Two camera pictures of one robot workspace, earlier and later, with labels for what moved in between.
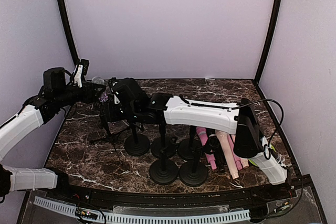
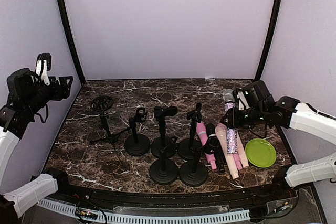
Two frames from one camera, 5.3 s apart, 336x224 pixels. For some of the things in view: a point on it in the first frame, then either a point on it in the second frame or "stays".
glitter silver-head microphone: [103, 97] → [229, 99]
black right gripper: [112, 117] → [233, 120]
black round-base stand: [162, 172] stays
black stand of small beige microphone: [137, 145] stays
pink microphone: [202, 135] stays
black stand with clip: [190, 149] stays
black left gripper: [89, 96] → [65, 92]
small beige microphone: [224, 140] stays
